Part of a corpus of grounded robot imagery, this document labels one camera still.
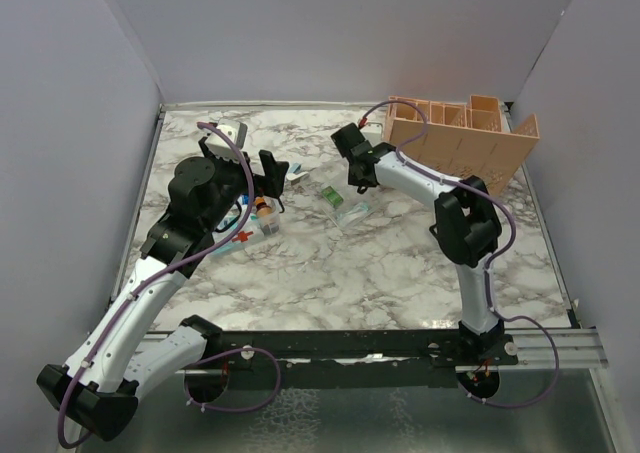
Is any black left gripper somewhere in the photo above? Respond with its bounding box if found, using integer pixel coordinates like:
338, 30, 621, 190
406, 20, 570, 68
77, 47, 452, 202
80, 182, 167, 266
201, 137, 289, 231

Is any brown bottle orange cap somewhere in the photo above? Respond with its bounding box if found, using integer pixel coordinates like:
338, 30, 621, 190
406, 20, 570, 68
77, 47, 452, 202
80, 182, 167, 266
254, 197, 280, 236

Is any green medicine box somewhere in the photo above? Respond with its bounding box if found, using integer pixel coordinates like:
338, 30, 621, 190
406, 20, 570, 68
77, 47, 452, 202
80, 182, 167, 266
321, 186, 344, 209

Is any clear bandage packet teal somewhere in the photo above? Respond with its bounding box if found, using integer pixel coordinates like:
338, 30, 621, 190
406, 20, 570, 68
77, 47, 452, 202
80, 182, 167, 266
336, 202, 371, 228

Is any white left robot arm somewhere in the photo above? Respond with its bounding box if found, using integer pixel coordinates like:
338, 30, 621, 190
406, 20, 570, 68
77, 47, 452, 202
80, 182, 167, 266
36, 139, 289, 449

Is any clear plastic kit box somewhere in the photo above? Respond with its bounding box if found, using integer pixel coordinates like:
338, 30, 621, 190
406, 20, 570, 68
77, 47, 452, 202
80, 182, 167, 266
210, 196, 284, 256

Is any white blue nail clipper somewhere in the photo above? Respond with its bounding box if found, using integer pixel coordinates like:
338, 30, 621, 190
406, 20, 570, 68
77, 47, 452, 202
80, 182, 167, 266
286, 163, 308, 184

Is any peach plastic organizer basket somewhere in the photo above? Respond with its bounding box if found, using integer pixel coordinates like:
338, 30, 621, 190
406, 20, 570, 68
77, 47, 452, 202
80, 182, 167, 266
383, 95, 540, 196

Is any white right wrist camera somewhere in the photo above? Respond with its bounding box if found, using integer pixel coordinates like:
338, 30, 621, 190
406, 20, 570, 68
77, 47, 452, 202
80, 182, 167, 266
361, 123, 384, 144

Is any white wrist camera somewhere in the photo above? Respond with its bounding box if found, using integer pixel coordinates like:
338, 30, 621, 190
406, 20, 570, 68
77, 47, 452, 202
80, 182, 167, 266
198, 120, 248, 163
361, 123, 384, 144

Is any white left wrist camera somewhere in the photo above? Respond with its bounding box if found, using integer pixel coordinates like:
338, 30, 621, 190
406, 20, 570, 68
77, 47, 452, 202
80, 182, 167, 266
198, 120, 248, 163

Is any black mounting rail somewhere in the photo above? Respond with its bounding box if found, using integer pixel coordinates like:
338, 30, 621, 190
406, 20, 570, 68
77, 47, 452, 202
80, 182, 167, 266
183, 316, 517, 390

